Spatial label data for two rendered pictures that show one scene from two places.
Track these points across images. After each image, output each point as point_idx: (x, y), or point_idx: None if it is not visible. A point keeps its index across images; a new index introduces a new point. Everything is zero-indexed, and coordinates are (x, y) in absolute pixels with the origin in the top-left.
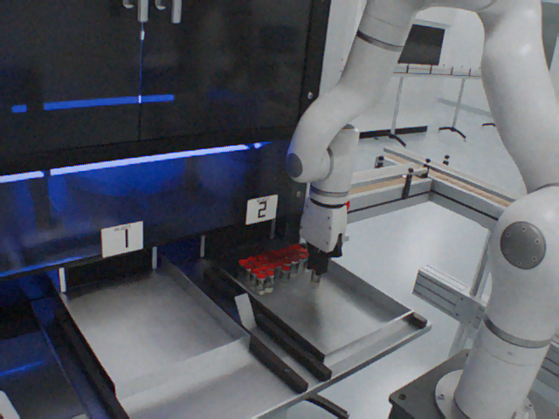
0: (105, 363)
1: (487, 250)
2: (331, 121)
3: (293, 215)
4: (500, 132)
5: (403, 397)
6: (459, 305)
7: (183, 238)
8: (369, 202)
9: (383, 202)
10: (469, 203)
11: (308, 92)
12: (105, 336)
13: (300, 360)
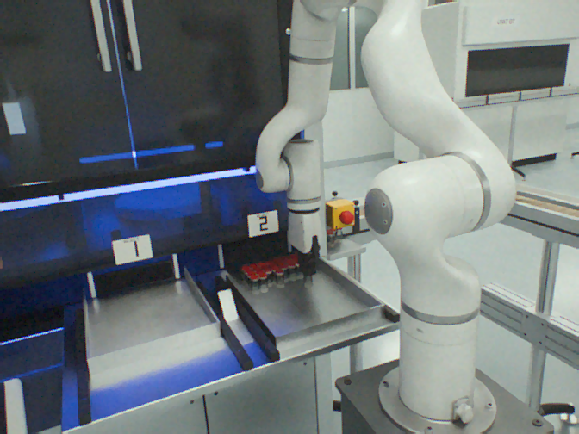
0: (97, 347)
1: (545, 262)
2: (276, 136)
3: None
4: (381, 114)
5: (347, 382)
6: (526, 323)
7: (190, 249)
8: None
9: None
10: (515, 213)
11: None
12: (109, 327)
13: (260, 344)
